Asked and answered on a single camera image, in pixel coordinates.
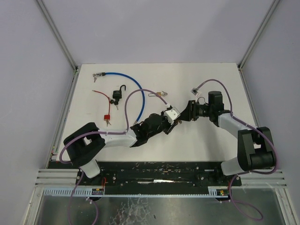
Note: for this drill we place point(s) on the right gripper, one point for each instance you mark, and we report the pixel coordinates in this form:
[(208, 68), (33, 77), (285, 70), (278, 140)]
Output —
[(192, 110)]

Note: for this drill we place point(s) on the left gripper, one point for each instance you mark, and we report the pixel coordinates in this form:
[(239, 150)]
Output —
[(168, 126)]

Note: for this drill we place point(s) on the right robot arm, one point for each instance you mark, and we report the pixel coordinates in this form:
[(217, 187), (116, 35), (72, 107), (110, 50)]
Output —
[(255, 149)]

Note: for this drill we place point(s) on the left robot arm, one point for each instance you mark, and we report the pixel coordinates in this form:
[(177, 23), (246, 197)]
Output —
[(83, 145)]

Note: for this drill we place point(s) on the silver keys of long padlock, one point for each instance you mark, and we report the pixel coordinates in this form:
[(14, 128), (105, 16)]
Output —
[(164, 93)]

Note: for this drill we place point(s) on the long shackle brass padlock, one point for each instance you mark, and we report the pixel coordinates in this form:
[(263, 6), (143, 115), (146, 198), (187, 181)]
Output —
[(154, 94)]

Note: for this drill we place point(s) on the keys of black padlock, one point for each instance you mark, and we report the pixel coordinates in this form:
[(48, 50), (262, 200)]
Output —
[(115, 102)]

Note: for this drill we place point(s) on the black padlock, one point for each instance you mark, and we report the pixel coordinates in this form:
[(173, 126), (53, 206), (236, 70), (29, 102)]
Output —
[(117, 94)]

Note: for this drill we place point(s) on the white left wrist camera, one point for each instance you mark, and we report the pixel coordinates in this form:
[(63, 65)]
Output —
[(171, 113)]

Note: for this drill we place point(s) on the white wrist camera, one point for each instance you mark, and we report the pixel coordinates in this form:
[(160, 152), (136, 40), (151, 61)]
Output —
[(195, 92), (171, 113)]

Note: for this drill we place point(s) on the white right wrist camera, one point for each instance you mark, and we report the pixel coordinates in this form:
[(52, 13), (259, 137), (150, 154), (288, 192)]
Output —
[(195, 92)]

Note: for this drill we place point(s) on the right aluminium frame post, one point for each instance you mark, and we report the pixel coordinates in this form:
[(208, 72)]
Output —
[(264, 23)]

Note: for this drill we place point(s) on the aluminium frame post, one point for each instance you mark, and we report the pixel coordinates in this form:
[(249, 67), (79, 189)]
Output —
[(264, 23), (54, 30)]

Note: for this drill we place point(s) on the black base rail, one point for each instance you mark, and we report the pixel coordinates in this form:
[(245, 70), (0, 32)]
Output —
[(202, 174)]

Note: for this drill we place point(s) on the blue cable lock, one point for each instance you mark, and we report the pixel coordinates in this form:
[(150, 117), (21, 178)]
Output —
[(136, 82)]

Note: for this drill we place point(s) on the left aluminium frame post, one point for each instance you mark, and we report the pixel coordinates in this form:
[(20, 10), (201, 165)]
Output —
[(54, 30)]

